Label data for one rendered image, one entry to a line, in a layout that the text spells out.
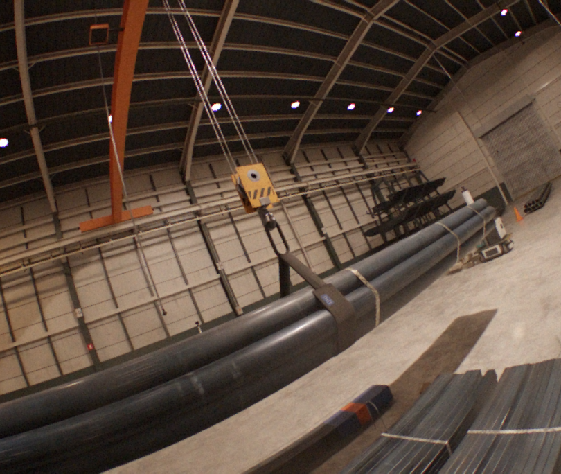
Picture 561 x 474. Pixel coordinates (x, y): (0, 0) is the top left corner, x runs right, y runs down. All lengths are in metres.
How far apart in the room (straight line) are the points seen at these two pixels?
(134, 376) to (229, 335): 0.49
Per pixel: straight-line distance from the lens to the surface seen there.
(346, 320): 1.73
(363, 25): 13.91
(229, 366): 1.42
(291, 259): 1.93
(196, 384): 1.38
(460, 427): 1.87
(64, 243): 12.41
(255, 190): 2.01
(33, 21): 9.59
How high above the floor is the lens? 1.50
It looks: 9 degrees up
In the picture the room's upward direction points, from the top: 24 degrees counter-clockwise
